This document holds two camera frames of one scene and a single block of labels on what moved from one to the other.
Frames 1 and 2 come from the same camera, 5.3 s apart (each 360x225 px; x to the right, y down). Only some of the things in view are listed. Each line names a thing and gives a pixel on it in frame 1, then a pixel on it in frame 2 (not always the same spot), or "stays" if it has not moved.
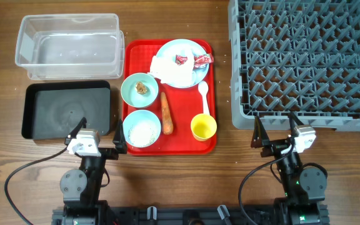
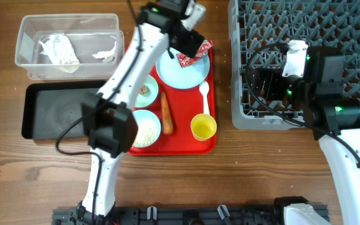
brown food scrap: x=140 y=88 stays
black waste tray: x=52 y=109 stays
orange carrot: x=167 y=125 stays
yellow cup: x=203 y=127 stays
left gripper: x=118 y=140 → x=192 y=42
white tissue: x=164 y=67 → x=59 y=49
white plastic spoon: x=203 y=87 stays
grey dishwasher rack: x=319 y=60 stays
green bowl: x=130 y=94 stays
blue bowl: x=142 y=128 stays
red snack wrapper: x=200 y=61 → x=184 y=59
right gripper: x=262 y=139 → x=273 y=77
